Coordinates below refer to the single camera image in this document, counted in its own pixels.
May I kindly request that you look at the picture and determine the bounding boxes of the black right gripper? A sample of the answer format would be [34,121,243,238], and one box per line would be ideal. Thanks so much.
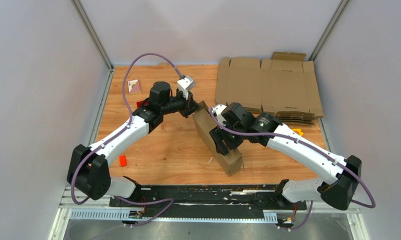
[209,121,246,155]

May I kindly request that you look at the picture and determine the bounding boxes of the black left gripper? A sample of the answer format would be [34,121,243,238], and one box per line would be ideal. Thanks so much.
[161,89,203,119]

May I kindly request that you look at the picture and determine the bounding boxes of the brown cardboard box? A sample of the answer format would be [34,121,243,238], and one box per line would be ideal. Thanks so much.
[192,100,244,177]

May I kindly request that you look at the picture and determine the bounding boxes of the red small box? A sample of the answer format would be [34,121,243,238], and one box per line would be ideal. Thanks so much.
[136,99,148,108]

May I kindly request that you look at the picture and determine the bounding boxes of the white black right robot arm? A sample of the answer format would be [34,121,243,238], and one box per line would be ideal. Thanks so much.
[207,102,362,211]

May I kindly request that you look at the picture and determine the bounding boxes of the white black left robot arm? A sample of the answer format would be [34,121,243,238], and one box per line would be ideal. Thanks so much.
[66,76,200,207]

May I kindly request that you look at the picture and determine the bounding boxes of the pink white card box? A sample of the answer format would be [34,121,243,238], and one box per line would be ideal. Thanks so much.
[127,79,142,95]

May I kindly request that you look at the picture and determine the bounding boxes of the stack of flat cardboard boxes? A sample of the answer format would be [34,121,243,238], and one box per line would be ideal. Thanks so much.
[215,52,324,125]

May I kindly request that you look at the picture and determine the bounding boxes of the yellow plastic tool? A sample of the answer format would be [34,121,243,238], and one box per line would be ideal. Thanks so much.
[291,128,304,136]

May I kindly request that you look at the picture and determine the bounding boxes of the orange small clip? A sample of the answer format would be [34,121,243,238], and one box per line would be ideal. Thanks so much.
[119,155,127,167]

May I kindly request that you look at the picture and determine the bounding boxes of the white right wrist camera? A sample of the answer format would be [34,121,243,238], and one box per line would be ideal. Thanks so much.
[209,104,227,126]

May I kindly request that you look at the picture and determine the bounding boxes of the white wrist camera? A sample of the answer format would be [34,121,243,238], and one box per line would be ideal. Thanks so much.
[177,76,196,100]
[209,104,227,126]

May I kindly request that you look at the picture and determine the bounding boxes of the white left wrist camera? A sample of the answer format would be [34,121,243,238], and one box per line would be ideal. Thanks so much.
[177,76,196,100]

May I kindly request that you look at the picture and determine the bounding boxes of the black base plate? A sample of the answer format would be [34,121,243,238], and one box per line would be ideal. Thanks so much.
[106,184,307,221]

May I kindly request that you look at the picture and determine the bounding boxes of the aluminium frame rails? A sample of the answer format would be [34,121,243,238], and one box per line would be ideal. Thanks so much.
[48,0,370,240]

